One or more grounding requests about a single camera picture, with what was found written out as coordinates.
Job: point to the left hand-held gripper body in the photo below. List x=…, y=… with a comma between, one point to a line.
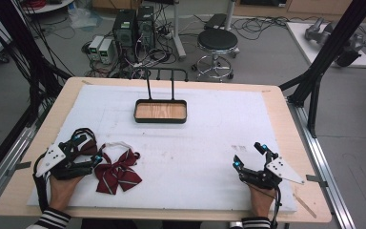
x=49, y=159

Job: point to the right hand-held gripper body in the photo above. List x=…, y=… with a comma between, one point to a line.
x=282, y=170

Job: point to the dark red striped bow tie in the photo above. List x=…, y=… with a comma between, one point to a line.
x=117, y=173

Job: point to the person's left hand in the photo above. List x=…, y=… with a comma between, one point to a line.
x=63, y=191

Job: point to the person's right hand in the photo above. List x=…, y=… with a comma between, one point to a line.
x=262, y=200

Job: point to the wooden table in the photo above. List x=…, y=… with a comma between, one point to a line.
x=282, y=127

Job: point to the white foam board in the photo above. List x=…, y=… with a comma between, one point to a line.
x=203, y=159

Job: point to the thin wooden stick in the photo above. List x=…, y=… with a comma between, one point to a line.
x=305, y=205

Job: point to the black rack with wooden tray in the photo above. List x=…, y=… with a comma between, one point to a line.
x=160, y=111

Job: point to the white power supply unit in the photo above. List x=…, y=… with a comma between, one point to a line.
x=105, y=50
x=95, y=46

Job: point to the white floor board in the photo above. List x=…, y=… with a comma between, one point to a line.
x=301, y=41

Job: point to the black round stool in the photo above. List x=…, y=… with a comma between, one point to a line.
x=217, y=39

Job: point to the black computer tower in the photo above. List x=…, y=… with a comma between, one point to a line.
x=124, y=31
x=146, y=25

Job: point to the clear plastic bag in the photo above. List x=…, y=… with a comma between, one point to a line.
x=84, y=16

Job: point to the grey robot part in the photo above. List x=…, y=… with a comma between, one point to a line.
x=317, y=31

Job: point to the round white table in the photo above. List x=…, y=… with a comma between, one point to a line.
x=46, y=7

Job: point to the flat black box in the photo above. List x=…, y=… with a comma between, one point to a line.
x=215, y=21

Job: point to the grey table leg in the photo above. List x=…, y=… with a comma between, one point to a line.
x=178, y=35

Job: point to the aluminium rail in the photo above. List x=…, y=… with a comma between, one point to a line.
x=9, y=159
x=324, y=178

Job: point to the black metal frame stand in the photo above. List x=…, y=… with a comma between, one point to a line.
x=35, y=63
x=327, y=54

